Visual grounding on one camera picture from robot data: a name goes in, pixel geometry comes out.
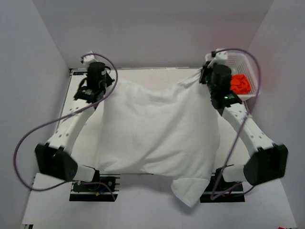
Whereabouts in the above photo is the white t shirt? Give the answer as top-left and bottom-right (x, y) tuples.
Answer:
(97, 73), (220, 207)

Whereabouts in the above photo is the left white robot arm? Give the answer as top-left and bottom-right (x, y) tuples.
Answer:
(35, 62), (114, 190)

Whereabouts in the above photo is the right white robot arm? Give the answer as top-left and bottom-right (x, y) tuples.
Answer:
(200, 62), (288, 190)

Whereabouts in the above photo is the orange t shirt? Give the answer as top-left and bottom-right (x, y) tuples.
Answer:
(230, 74), (251, 94)

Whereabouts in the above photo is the white plastic basket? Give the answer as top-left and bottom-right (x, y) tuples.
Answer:
(205, 52), (261, 103)

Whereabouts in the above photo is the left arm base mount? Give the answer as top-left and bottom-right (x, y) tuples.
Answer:
(69, 174), (120, 202)

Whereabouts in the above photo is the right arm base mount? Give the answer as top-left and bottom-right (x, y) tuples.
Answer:
(199, 167), (246, 204)

